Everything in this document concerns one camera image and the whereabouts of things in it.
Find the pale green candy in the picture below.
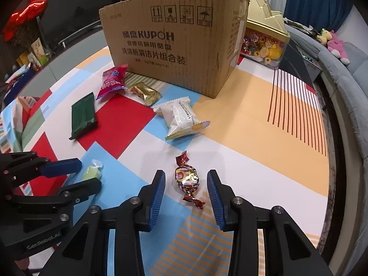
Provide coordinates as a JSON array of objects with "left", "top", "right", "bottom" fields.
[{"left": 82, "top": 159, "right": 104, "bottom": 181}]

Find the dark green wafer packet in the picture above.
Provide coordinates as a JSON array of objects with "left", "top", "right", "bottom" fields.
[{"left": 69, "top": 92, "right": 97, "bottom": 140}]

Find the pink red snack bag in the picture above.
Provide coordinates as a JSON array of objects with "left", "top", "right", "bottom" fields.
[{"left": 95, "top": 64, "right": 128, "bottom": 100}]

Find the red gold candy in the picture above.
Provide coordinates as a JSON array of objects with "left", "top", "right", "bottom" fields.
[{"left": 175, "top": 151, "right": 205, "bottom": 209}]

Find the gold foil snack packet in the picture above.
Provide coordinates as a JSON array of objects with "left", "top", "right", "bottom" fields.
[{"left": 128, "top": 82, "right": 162, "bottom": 106}]

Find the white pastry packet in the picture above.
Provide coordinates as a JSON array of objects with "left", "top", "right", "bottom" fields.
[{"left": 152, "top": 97, "right": 210, "bottom": 141}]

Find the left hand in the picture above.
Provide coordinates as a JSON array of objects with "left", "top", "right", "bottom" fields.
[{"left": 15, "top": 257, "right": 29, "bottom": 270}]

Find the colourful patchwork tablecloth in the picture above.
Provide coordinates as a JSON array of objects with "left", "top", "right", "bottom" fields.
[{"left": 1, "top": 48, "right": 329, "bottom": 275}]

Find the grey black tv console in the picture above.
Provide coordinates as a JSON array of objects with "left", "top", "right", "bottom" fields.
[{"left": 18, "top": 28, "right": 107, "bottom": 97}]

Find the red heart balloon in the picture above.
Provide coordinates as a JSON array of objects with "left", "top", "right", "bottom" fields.
[{"left": 2, "top": 0, "right": 48, "bottom": 42}]

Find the grey sectional sofa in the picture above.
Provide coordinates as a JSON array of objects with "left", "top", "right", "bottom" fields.
[{"left": 287, "top": 26, "right": 367, "bottom": 275}]

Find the brown cardboard box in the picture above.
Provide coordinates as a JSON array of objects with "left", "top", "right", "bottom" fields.
[{"left": 99, "top": 0, "right": 249, "bottom": 98}]

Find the grey storage bin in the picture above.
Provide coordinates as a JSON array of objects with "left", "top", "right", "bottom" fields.
[{"left": 298, "top": 47, "right": 322, "bottom": 82}]

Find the pink plush toy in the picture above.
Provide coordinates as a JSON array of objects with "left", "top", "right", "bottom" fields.
[{"left": 327, "top": 31, "right": 350, "bottom": 66}]

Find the gold mountain-shaped candy box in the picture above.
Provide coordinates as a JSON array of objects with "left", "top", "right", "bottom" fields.
[{"left": 240, "top": 0, "right": 290, "bottom": 69}]

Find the yellow plush toy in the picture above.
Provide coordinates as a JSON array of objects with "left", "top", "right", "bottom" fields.
[{"left": 316, "top": 29, "right": 332, "bottom": 46}]

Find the blue curtain right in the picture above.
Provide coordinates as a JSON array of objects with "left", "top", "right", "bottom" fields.
[{"left": 284, "top": 0, "right": 353, "bottom": 31}]

